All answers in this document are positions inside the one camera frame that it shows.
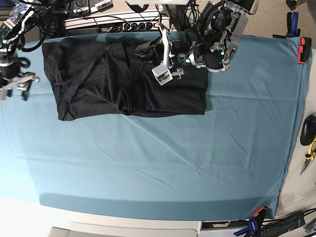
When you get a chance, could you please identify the teal table cloth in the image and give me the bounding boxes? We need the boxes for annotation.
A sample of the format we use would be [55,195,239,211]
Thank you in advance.
[0,35,312,221]

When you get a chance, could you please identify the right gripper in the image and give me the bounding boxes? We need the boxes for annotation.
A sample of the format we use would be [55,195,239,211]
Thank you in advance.
[0,66,40,101]

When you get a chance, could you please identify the blue spring clamp top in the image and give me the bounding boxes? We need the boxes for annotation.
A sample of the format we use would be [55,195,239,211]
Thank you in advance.
[286,11,301,38]

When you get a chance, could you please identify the orange clamp bottom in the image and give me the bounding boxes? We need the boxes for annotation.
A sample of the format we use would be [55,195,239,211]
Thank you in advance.
[253,206,268,220]

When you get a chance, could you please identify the yellow handled pliers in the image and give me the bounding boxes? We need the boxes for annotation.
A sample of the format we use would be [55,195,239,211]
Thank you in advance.
[300,140,316,175]

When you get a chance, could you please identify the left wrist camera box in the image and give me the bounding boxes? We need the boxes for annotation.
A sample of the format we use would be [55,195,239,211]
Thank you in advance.
[152,64,173,85]

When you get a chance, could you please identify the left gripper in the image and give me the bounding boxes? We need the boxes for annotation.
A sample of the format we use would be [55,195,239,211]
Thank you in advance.
[134,22,198,80]

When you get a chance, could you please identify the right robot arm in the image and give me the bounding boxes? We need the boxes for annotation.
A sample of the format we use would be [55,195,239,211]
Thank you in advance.
[0,0,57,101]

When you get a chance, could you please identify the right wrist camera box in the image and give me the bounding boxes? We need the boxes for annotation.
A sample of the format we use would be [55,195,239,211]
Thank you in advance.
[0,89,7,101]

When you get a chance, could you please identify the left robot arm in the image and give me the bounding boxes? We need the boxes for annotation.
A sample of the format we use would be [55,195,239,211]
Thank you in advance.
[135,0,259,85]

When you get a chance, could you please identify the black T-shirt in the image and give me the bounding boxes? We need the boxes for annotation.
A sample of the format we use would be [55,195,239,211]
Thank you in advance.
[42,38,208,121]

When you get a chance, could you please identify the orange black clamp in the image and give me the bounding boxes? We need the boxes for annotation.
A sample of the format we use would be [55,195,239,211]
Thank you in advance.
[298,37,312,64]

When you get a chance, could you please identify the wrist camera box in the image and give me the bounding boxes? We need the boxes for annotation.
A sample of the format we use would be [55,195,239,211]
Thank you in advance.
[0,89,7,101]
[152,64,173,85]

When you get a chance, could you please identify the white power strip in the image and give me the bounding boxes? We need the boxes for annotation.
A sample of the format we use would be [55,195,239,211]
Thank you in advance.
[104,21,159,33]

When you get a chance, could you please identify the blue clamp bottom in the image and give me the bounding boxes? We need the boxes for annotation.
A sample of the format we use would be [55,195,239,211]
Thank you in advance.
[234,219,259,237]

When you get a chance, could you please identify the black computer mouse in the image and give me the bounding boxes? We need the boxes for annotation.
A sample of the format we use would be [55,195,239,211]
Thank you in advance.
[300,114,316,146]

